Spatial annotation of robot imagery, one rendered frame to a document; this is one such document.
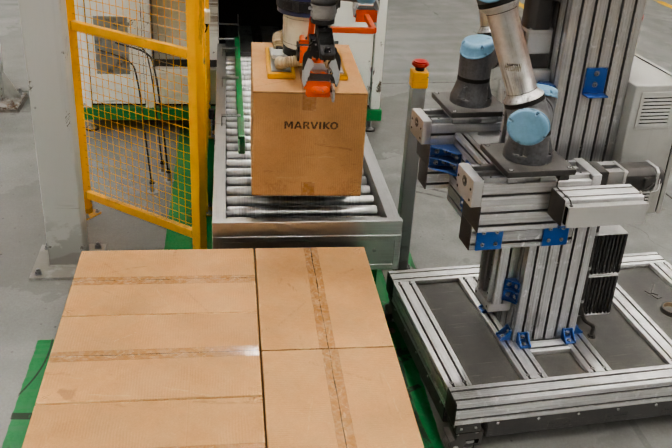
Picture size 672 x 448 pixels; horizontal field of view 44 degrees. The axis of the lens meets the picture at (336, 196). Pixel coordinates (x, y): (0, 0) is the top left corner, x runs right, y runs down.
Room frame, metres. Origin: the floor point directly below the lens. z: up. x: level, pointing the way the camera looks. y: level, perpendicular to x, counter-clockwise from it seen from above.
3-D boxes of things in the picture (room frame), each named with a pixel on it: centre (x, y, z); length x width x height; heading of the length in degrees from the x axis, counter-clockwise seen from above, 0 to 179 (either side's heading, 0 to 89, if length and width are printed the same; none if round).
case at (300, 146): (3.01, 0.14, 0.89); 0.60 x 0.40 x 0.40; 7
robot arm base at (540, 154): (2.36, -0.58, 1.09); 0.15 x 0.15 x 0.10
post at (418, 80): (3.31, -0.32, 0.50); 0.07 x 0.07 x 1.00; 8
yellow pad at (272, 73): (3.00, 0.24, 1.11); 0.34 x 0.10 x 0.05; 7
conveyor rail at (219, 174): (3.78, 0.59, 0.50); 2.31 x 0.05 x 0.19; 8
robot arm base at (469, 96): (2.84, -0.47, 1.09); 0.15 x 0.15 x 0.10
